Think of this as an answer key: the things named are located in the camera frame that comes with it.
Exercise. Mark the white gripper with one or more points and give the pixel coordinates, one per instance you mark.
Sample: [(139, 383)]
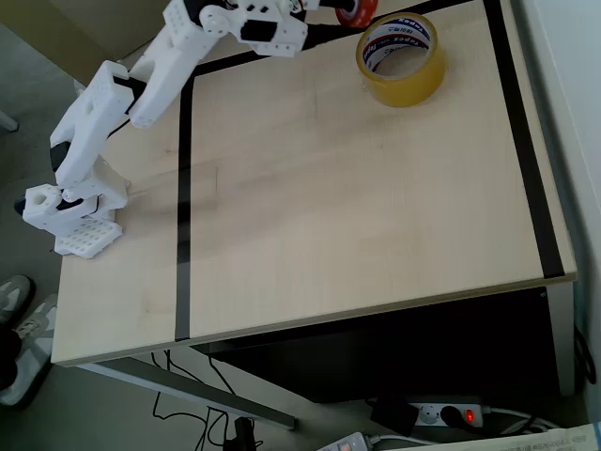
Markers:
[(292, 37)]

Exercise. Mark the red tape roll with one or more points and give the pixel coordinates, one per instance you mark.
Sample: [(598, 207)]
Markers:
[(364, 11)]

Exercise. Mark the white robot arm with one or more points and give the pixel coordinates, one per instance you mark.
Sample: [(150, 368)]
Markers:
[(159, 80)]

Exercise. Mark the yellow tape roll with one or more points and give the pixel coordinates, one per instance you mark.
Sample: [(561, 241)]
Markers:
[(413, 89)]

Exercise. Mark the brown cardboard box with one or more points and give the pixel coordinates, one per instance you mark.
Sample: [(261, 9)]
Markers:
[(70, 28)]

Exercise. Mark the white desk leg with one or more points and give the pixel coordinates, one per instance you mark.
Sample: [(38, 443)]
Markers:
[(565, 329)]

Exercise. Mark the black power adapter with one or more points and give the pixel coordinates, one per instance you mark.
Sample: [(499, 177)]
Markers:
[(392, 412)]

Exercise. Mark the white power strip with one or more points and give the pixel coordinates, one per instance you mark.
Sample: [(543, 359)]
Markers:
[(429, 415)]

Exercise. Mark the grey sneaker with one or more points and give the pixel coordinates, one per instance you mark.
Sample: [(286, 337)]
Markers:
[(14, 293), (35, 338)]

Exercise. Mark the black round plug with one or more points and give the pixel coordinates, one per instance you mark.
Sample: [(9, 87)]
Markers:
[(451, 415)]

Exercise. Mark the small black adapter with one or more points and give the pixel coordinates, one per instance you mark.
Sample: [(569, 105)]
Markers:
[(243, 430)]

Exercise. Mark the grey power strip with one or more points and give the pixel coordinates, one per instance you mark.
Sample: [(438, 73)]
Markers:
[(345, 444)]

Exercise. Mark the black trouser leg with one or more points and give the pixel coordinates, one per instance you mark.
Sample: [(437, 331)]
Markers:
[(8, 357)]

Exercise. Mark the printed paper sheet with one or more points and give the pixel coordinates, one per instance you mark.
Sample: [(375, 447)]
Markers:
[(526, 439)]

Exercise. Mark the grey desk leg frame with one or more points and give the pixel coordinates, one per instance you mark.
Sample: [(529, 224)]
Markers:
[(197, 387)]

